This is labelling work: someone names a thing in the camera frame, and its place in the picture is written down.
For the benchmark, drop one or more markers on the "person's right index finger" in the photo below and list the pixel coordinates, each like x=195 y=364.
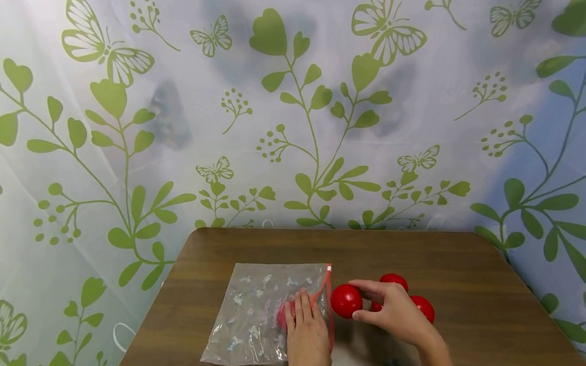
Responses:
x=369 y=287

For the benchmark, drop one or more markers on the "person's left middle finger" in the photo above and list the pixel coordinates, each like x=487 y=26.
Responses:
x=310 y=310

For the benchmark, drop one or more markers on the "person's right hand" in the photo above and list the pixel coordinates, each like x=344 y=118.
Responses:
x=400 y=313

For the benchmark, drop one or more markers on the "person's left ring finger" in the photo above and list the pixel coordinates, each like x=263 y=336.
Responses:
x=300 y=309

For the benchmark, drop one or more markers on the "person's left index finger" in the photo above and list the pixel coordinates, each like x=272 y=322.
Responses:
x=319 y=315

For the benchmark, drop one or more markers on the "person's left little finger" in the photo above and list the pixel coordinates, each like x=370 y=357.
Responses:
x=289 y=316

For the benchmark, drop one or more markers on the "clear plastic zip bag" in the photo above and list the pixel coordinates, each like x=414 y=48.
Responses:
x=253 y=312

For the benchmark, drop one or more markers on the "person's right forearm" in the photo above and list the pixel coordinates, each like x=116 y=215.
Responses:
x=437 y=364

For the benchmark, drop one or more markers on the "person's right thumb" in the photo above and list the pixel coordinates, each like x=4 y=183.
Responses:
x=368 y=316

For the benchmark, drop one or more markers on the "red ball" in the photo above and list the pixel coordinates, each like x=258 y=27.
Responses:
x=346 y=301
x=426 y=309
x=395 y=279
x=376 y=306
x=282 y=317

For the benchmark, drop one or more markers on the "person's left hand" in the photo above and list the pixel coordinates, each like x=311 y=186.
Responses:
x=308 y=345

